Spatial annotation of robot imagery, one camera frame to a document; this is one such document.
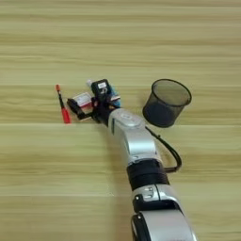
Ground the black box with white label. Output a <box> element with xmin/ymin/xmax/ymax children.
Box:
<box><xmin>90</xmin><ymin>78</ymin><xmax>113</xmax><ymax>99</ymax></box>

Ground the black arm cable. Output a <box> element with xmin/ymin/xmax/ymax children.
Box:
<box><xmin>144</xmin><ymin>125</ymin><xmax>184</xmax><ymax>174</ymax></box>

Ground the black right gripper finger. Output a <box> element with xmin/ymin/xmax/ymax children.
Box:
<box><xmin>66</xmin><ymin>98</ymin><xmax>94</xmax><ymax>121</ymax></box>
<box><xmin>106</xmin><ymin>93</ymin><xmax>122</xmax><ymax>108</ymax></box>

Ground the red marker pen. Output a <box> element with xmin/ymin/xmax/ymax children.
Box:
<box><xmin>55</xmin><ymin>83</ymin><xmax>72</xmax><ymax>125</ymax></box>

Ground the small red white box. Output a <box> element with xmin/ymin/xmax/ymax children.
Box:
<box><xmin>71</xmin><ymin>91</ymin><xmax>94</xmax><ymax>109</ymax></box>

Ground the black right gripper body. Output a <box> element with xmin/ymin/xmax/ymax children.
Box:
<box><xmin>89</xmin><ymin>95</ymin><xmax>118</xmax><ymax>127</ymax></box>

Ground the black mesh pen cup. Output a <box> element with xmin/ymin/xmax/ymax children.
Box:
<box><xmin>141</xmin><ymin>78</ymin><xmax>193</xmax><ymax>129</ymax></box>

